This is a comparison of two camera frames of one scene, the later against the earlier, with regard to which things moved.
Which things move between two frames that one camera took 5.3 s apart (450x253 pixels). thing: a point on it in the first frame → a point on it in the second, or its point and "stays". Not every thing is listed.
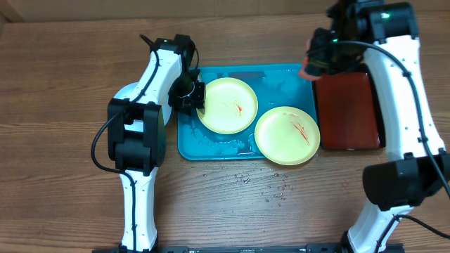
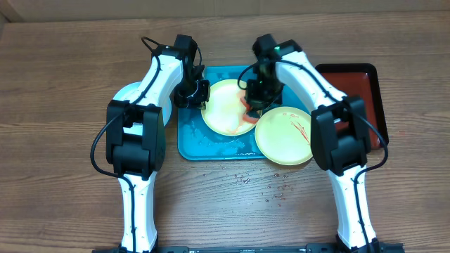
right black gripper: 317,65 → 261,99
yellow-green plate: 287,135 stays
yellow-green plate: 230,106 stays
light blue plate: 137,126 stays
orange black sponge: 313,62 → 251,115
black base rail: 316,248 stays
